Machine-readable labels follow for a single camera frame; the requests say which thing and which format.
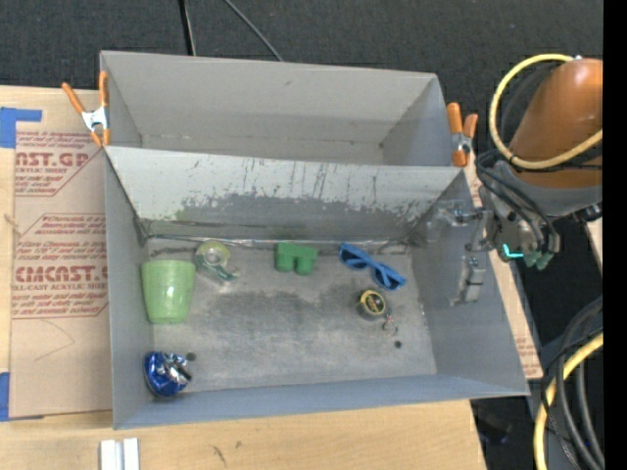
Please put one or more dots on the blue sunglasses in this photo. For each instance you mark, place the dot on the blue sunglasses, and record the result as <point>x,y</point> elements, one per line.
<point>379,272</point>

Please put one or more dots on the green toy binoculars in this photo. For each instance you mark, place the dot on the green toy binoculars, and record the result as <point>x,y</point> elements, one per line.
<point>294,258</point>

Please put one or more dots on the yellow and black tape measure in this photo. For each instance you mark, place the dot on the yellow and black tape measure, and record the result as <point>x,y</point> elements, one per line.
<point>371,304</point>

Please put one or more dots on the grey metal bin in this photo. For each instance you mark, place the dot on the grey metal bin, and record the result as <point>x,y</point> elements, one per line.
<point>294,321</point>

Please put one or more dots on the black cylinder on white bracket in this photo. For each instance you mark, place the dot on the black cylinder on white bracket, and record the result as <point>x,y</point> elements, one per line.
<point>588,212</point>

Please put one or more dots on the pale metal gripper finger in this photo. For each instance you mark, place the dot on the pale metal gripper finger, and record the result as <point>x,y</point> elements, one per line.
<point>448,225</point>
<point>470,279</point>

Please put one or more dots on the clear tape roll green dispenser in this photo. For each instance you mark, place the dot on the clear tape roll green dispenser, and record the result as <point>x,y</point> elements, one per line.
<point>213,258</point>

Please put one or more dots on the blue and silver crumpled packet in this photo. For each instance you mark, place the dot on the blue and silver crumpled packet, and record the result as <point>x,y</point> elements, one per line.
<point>161,375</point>

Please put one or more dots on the green plastic cup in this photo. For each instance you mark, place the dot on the green plastic cup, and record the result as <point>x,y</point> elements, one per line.
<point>167,289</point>

